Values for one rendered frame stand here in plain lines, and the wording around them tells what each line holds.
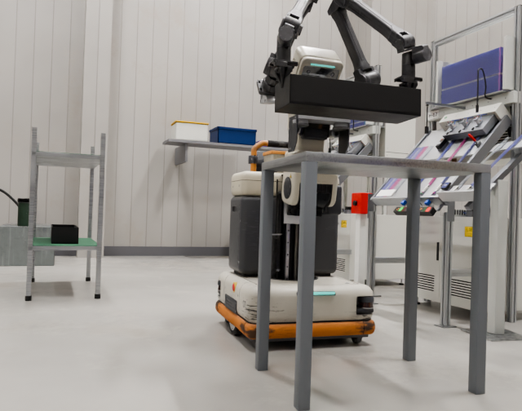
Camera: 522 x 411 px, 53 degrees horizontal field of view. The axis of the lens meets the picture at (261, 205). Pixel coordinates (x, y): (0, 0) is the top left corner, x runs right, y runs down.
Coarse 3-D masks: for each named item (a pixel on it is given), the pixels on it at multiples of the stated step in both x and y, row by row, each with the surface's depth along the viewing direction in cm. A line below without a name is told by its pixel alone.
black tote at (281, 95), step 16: (288, 80) 197; (304, 80) 197; (320, 80) 199; (336, 80) 201; (288, 96) 196; (304, 96) 196; (320, 96) 198; (336, 96) 201; (352, 96) 203; (368, 96) 205; (384, 96) 207; (400, 96) 209; (416, 96) 212; (288, 112) 209; (304, 112) 209; (320, 112) 208; (336, 112) 208; (352, 112) 207; (368, 112) 206; (384, 112) 207; (400, 112) 209; (416, 112) 211
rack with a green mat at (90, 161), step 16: (32, 128) 329; (32, 144) 329; (32, 160) 329; (48, 160) 362; (64, 160) 358; (80, 160) 354; (96, 160) 350; (32, 176) 329; (32, 192) 329; (32, 208) 329; (32, 224) 329; (32, 240) 329; (48, 240) 384; (80, 240) 396; (32, 256) 329; (96, 256) 345; (32, 272) 409; (96, 272) 344; (96, 288) 344
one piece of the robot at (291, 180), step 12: (288, 120) 254; (300, 132) 241; (300, 144) 244; (312, 144) 245; (324, 144) 248; (288, 180) 242; (300, 180) 236; (324, 180) 240; (336, 180) 242; (288, 192) 241; (336, 192) 243
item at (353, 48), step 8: (336, 8) 239; (344, 8) 241; (336, 16) 241; (344, 16) 240; (336, 24) 243; (344, 24) 240; (344, 32) 241; (352, 32) 241; (344, 40) 243; (352, 40) 240; (352, 48) 240; (360, 48) 241; (352, 56) 242; (360, 56) 240; (360, 64) 239; (368, 64) 241; (360, 72) 239; (376, 72) 242; (360, 80) 240; (368, 80) 237
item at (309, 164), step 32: (288, 160) 176; (320, 160) 162; (352, 160) 166; (384, 160) 169; (416, 160) 173; (416, 192) 221; (480, 192) 181; (416, 224) 220; (480, 224) 181; (416, 256) 220; (480, 256) 181; (416, 288) 220; (480, 288) 181; (416, 320) 220; (480, 320) 181; (256, 352) 201; (480, 352) 181; (480, 384) 181
